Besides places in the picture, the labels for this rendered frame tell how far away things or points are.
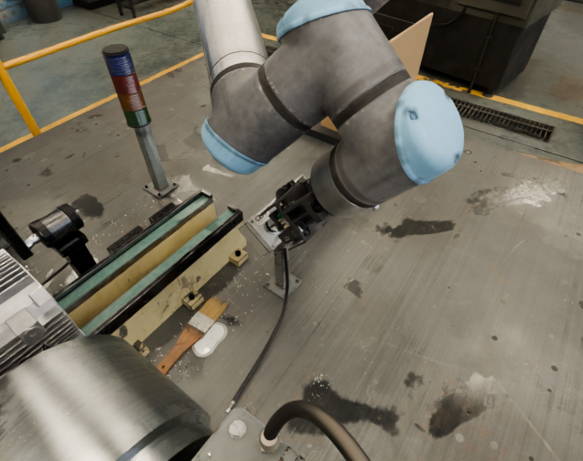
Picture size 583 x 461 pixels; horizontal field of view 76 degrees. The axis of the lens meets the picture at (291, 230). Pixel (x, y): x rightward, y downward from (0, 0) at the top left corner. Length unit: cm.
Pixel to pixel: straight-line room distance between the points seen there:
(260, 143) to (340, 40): 14
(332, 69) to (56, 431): 44
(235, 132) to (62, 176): 102
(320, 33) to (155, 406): 42
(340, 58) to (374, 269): 67
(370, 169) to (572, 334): 76
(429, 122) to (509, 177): 103
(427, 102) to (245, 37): 26
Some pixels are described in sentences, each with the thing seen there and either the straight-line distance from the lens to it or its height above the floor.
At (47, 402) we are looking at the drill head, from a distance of 48.
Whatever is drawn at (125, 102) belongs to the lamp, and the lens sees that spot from 106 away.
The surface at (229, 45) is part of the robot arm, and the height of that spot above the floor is 138.
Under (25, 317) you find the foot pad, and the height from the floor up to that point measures 107.
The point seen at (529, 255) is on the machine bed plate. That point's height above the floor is 80.
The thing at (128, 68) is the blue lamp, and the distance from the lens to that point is 103.
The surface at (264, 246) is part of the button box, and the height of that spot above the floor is 104.
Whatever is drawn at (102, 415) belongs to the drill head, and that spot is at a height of 116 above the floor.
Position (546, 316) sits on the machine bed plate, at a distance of 105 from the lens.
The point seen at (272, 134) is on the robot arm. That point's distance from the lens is 43.
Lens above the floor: 156
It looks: 47 degrees down
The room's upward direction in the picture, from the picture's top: straight up
